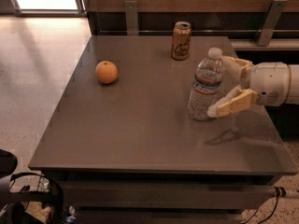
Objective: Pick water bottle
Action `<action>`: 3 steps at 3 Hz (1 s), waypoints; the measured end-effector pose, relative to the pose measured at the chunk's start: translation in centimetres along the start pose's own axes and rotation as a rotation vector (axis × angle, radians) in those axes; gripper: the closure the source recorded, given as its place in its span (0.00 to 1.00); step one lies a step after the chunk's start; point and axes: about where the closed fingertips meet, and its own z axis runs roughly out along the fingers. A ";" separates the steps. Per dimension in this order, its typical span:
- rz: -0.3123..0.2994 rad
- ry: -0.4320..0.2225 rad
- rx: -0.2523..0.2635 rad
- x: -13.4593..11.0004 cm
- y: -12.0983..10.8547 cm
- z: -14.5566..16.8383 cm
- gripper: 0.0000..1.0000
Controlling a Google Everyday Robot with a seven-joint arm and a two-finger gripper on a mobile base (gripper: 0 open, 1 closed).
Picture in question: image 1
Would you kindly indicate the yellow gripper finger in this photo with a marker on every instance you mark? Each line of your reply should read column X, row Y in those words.
column 234, row 101
column 236, row 72

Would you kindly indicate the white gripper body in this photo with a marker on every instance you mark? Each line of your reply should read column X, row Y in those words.
column 269, row 82

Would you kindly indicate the clear plastic water bottle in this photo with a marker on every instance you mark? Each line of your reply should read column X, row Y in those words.
column 208, row 77

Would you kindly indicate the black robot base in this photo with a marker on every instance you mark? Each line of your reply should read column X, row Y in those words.
column 41, row 205

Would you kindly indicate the orange soda can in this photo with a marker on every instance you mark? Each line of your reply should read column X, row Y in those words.
column 181, row 40

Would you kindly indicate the grey table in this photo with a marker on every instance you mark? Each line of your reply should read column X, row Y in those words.
column 128, row 153

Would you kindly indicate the orange fruit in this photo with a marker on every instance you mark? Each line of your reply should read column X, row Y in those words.
column 106, row 72

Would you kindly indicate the wooden wall bench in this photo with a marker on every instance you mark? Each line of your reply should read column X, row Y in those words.
column 241, row 20

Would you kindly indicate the right metal wall bracket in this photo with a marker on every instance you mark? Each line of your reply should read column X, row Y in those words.
column 271, row 19

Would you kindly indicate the metal wall bracket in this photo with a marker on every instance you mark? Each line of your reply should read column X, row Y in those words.
column 131, row 16
column 271, row 19

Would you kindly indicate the left metal wall bracket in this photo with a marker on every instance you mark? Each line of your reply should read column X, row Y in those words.
column 131, row 16

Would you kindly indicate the window frame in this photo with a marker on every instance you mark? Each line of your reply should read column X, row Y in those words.
column 47, row 7

